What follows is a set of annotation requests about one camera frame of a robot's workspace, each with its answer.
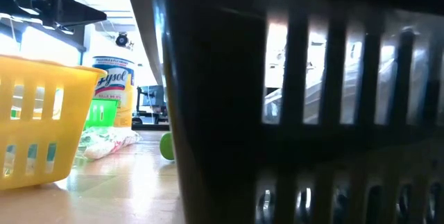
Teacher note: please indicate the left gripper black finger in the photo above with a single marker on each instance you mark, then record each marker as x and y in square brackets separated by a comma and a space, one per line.
[76, 10]

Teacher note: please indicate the blue white bagged toothbrush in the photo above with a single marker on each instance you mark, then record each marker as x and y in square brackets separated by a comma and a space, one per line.
[51, 154]

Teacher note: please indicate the clear bag of cotton balls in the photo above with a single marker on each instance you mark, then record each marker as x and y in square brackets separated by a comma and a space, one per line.
[314, 92]

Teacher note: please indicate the black round fixture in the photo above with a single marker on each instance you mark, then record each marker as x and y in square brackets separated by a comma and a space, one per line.
[121, 40]

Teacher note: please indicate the grey slanted beam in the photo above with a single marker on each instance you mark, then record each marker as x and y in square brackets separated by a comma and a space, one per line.
[145, 26]

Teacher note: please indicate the yellow Lysol wipes canister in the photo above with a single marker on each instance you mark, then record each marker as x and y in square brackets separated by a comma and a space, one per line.
[114, 78]

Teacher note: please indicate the yellow plastic basket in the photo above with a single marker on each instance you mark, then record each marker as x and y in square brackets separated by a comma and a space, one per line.
[76, 113]

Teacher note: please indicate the green plastic basket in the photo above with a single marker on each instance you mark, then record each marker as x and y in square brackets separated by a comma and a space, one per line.
[111, 113]

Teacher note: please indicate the monitor on stand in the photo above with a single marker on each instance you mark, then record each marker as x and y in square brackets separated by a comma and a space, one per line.
[152, 99]

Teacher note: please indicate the red white bagged toothbrush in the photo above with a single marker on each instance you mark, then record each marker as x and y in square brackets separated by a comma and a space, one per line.
[104, 144]

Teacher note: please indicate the green Pert shampoo bottle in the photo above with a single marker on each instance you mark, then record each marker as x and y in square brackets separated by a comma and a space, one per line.
[167, 146]

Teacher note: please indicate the black plastic basket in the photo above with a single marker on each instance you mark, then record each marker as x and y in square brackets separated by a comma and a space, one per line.
[222, 113]

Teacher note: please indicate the black aluminium table frame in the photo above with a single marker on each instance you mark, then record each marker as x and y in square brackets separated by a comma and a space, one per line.
[149, 126]

